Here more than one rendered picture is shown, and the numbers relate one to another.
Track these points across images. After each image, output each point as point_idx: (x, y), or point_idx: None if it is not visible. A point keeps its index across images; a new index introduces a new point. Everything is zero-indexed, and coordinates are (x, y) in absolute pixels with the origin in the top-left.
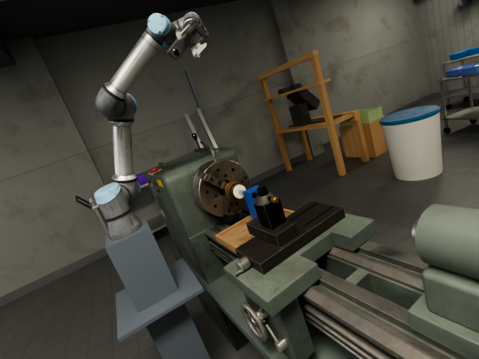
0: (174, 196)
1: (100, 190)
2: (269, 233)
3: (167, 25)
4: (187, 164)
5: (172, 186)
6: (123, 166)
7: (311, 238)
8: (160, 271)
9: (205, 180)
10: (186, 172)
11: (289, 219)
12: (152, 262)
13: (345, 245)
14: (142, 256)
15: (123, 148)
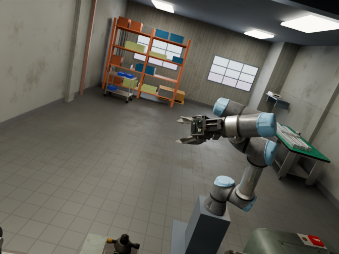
0: (246, 244)
1: (225, 177)
2: (112, 251)
3: (214, 110)
4: (275, 252)
5: (250, 238)
6: (240, 183)
7: None
8: (190, 234)
9: (225, 253)
10: (262, 249)
11: None
12: (192, 226)
13: None
14: (194, 217)
15: (243, 174)
